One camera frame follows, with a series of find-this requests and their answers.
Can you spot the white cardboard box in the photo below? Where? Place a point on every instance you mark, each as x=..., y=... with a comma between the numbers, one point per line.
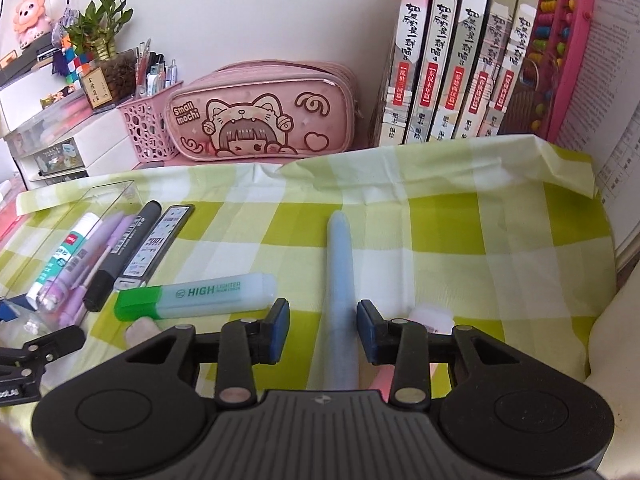
x=20, y=97

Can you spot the white glue stick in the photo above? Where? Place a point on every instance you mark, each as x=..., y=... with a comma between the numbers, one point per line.
x=65, y=255

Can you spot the framed calligraphy sign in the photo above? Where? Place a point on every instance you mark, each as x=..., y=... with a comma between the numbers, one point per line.
x=100, y=89

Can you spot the purple tassel charm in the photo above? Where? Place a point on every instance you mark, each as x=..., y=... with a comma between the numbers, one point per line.
x=60, y=62

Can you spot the cream cloth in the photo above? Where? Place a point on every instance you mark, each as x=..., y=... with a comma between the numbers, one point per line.
x=617, y=350

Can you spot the white desktop drawer organizer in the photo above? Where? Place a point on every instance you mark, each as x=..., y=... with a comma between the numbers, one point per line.
x=110, y=140

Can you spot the bunch of pens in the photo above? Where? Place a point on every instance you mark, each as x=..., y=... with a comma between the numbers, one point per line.
x=150, y=70

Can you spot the pink lion toy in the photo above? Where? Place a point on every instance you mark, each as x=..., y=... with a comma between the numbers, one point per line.
x=32, y=17

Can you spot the pink abacus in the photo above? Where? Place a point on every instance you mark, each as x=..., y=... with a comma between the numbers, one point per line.
x=575, y=60

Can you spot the clear plastic organizer box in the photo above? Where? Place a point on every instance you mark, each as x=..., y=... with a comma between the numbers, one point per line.
x=60, y=200

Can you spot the pencil lead refill case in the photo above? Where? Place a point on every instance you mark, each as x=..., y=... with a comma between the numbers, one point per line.
x=157, y=240

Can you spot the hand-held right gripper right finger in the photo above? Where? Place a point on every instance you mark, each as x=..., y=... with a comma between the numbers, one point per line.
x=369, y=332

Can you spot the open printed book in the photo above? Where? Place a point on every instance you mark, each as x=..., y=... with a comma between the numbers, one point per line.
x=615, y=110

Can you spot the pink perforated pen holder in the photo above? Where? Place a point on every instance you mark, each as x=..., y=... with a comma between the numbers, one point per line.
x=147, y=130

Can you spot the dark flat box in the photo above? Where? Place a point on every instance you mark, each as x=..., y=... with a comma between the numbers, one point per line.
x=30, y=60

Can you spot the pink cartoon pencil case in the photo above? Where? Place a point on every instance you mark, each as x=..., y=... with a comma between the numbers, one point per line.
x=260, y=120

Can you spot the purple pen with ball charm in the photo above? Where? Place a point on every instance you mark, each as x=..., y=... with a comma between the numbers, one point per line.
x=107, y=240

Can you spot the clear plastic storage box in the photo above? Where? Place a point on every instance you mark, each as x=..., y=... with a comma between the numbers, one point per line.
x=50, y=120

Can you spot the colourful puzzle cube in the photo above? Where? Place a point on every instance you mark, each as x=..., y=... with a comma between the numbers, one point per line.
x=80, y=57
x=67, y=77

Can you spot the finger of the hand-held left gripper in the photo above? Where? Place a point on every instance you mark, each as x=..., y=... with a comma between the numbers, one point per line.
x=62, y=341
x=9, y=311

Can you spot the lucky bamboo in glass vase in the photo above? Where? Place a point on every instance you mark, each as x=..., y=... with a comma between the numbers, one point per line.
x=102, y=20

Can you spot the grey white eraser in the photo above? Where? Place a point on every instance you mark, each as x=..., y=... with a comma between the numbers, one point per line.
x=432, y=319

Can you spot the small toy figure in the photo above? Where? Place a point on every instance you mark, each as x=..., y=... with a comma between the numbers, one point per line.
x=60, y=96

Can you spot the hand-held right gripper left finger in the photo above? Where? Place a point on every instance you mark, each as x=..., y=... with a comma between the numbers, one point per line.
x=277, y=330

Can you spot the light blue pen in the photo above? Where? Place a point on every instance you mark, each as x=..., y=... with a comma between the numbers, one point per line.
x=340, y=270

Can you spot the black marker pen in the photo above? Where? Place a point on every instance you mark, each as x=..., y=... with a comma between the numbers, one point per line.
x=115, y=260

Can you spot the illustrated novel book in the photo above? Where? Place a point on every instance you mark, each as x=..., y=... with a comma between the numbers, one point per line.
x=440, y=60
x=412, y=60
x=495, y=50
x=467, y=60
x=522, y=45

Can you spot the green checked tablecloth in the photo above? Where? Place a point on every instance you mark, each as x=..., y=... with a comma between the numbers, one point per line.
x=450, y=235

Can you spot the green highlighter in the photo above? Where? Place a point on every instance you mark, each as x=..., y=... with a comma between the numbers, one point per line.
x=200, y=295

